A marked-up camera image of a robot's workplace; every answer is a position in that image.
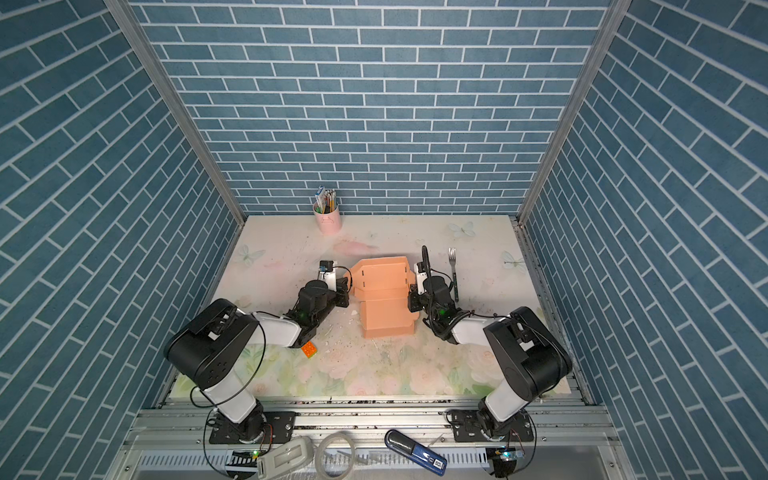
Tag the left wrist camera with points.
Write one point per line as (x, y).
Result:
(327, 273)

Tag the grey handheld device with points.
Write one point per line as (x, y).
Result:
(287, 458)

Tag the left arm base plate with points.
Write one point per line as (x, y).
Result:
(263, 429)

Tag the pink metal pen cup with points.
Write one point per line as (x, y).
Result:
(329, 223)

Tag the fork with teal handle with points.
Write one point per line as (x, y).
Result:
(452, 258)

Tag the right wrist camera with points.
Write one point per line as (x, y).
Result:
(420, 278)

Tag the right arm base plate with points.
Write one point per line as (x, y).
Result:
(473, 426)

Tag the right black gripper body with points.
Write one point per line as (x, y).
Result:
(418, 302)

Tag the aluminium frame rail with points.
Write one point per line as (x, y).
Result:
(559, 422)

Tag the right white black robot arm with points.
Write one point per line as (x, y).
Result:
(531, 360)

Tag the orange toy brick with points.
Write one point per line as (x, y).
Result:
(309, 349)

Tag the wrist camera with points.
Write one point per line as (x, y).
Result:
(420, 278)
(327, 273)

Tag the orange paper box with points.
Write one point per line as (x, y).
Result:
(382, 287)

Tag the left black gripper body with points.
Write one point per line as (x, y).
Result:
(330, 301)

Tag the blue handheld device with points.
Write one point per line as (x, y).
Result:
(415, 452)

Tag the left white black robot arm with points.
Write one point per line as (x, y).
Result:
(207, 348)

